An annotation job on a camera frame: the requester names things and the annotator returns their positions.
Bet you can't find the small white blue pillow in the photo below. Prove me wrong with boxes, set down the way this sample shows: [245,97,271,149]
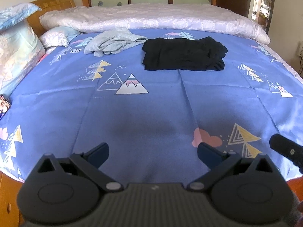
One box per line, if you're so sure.
[40,26,81,49]

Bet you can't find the light blue crumpled garment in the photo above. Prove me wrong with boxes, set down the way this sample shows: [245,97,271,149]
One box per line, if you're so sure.
[84,28,147,57]

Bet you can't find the light blue floral pillow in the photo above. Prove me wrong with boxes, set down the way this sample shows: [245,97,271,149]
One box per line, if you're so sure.
[1,3,45,97]

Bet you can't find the wooden bed frame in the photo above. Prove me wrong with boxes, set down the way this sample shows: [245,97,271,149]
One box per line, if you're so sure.
[0,172,24,226]

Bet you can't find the wooden headboard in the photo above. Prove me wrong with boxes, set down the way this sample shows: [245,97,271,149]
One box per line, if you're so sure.
[27,0,76,37]

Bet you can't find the pale lilac quilt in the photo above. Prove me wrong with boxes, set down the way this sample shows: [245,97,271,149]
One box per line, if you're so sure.
[40,4,270,45]

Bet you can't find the blue patterned bed sheet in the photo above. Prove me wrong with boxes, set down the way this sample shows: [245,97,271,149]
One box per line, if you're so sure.
[1,29,302,184]

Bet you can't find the black pants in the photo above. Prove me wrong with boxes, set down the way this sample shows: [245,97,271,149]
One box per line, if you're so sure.
[142,37,228,71]

